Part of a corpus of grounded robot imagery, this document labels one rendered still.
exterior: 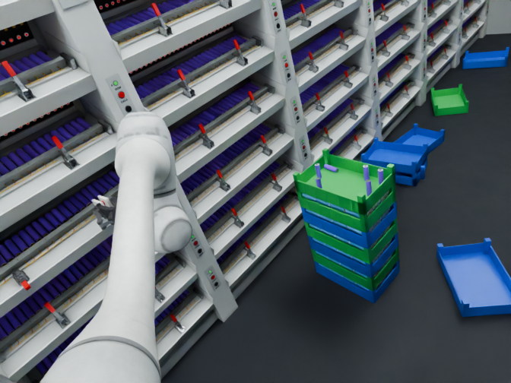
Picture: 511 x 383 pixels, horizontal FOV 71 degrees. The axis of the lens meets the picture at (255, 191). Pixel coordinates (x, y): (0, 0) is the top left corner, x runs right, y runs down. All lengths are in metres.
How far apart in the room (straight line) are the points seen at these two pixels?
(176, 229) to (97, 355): 0.42
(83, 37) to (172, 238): 0.58
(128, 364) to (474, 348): 1.32
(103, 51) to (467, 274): 1.52
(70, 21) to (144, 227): 0.66
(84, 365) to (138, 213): 0.27
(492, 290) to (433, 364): 0.39
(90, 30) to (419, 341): 1.44
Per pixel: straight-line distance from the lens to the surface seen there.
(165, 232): 0.72
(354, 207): 1.23
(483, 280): 1.70
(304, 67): 1.78
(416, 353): 1.49
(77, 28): 1.07
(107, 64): 1.09
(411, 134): 2.56
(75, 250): 1.15
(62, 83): 1.06
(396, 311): 1.58
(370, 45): 2.15
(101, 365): 0.33
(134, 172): 0.61
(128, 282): 0.48
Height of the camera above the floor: 1.30
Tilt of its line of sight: 34 degrees down
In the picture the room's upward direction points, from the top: 18 degrees counter-clockwise
